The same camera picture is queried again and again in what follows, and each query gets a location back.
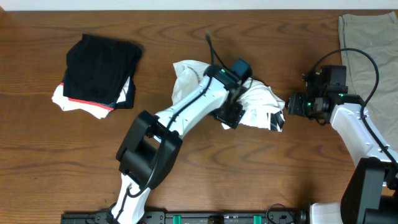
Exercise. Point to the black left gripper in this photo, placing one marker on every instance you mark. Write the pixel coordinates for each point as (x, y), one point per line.
(230, 112)

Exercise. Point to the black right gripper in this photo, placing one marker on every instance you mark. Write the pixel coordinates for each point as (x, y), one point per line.
(295, 106)

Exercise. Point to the white printed t-shirt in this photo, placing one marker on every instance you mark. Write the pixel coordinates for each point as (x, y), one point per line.
(263, 109)

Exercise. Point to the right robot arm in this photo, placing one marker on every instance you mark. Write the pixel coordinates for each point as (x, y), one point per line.
(326, 100)

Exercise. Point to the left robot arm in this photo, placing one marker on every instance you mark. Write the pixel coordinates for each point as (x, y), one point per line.
(150, 148)

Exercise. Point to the olive grey garment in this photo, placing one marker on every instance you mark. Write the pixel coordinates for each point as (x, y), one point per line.
(377, 36)

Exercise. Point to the white folded garment red trim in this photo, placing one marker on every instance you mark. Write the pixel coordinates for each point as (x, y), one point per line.
(98, 110)

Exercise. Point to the black folded garment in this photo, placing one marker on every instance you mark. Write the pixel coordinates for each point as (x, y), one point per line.
(100, 70)

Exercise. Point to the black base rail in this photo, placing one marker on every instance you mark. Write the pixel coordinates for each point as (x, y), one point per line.
(272, 216)

